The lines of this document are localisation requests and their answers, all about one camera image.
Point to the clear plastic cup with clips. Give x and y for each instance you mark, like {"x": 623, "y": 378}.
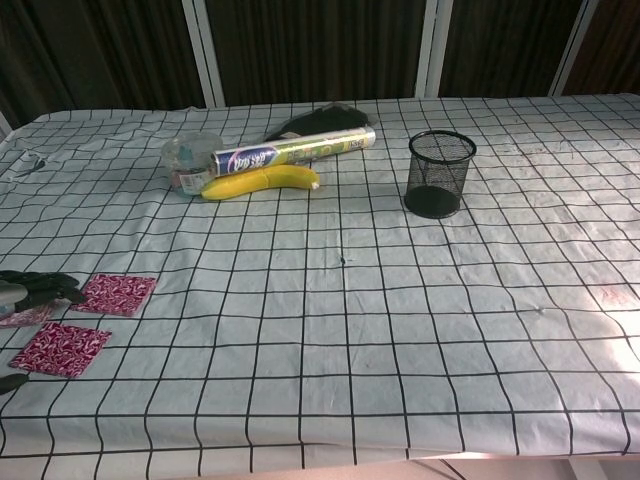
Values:
{"x": 187, "y": 155}

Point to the checked white tablecloth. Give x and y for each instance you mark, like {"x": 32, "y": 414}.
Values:
{"x": 320, "y": 310}

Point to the black mesh pen holder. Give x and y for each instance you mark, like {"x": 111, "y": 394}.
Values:
{"x": 440, "y": 175}

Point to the white window post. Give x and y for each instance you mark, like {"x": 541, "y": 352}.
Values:
{"x": 577, "y": 47}
{"x": 4, "y": 127}
{"x": 434, "y": 50}
{"x": 202, "y": 52}

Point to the yellow banana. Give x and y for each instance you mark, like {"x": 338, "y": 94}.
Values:
{"x": 260, "y": 182}

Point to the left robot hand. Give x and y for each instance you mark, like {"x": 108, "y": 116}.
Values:
{"x": 35, "y": 290}

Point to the cling film roll box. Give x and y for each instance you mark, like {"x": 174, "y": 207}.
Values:
{"x": 300, "y": 150}

